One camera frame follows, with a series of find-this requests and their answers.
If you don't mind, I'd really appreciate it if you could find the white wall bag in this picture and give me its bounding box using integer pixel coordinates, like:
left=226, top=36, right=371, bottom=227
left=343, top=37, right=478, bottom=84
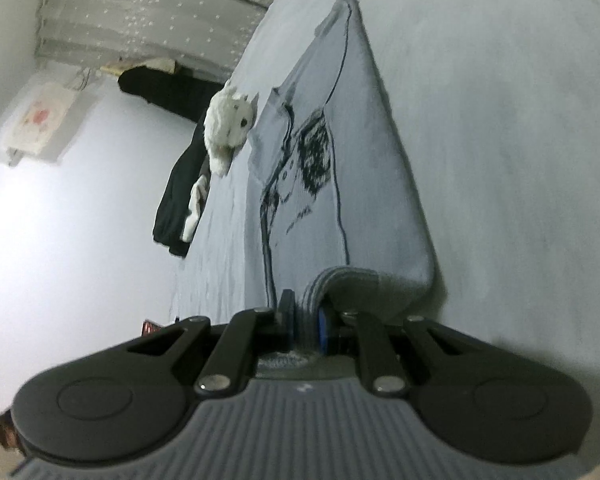
left=2, top=81, right=89, bottom=167

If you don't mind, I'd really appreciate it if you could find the black hanging garment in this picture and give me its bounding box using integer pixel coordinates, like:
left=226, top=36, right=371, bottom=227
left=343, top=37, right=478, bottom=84
left=117, top=65, right=227, bottom=124

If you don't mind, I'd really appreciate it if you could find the grey star-print curtain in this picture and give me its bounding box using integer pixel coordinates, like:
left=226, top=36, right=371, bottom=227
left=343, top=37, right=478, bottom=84
left=34, top=0, right=302, bottom=75

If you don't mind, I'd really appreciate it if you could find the black cloth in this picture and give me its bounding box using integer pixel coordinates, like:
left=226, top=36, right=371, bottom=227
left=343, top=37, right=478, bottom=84
left=152, top=119, right=216, bottom=259

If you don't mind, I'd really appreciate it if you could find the grey bed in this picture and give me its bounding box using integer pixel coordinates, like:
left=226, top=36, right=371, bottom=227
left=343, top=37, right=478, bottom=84
left=169, top=0, right=600, bottom=391

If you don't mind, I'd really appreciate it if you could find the white plush toy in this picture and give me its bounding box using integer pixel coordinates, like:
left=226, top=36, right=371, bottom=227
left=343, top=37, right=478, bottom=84
left=181, top=85, right=261, bottom=242

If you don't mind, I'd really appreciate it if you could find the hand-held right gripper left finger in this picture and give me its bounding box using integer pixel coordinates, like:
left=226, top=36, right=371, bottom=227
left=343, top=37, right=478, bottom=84
left=125, top=289, right=299, bottom=399

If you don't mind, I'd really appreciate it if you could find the grey printed sweater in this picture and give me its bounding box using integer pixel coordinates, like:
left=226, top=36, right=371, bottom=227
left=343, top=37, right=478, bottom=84
left=247, top=0, right=437, bottom=356

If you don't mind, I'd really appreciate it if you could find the beige hanging garment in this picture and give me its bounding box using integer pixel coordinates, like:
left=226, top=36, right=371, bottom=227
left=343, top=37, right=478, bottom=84
left=99, top=57, right=177, bottom=77

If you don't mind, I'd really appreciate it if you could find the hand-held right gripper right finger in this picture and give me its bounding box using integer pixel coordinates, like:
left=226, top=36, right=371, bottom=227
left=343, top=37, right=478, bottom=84
left=317, top=305, right=482, bottom=399

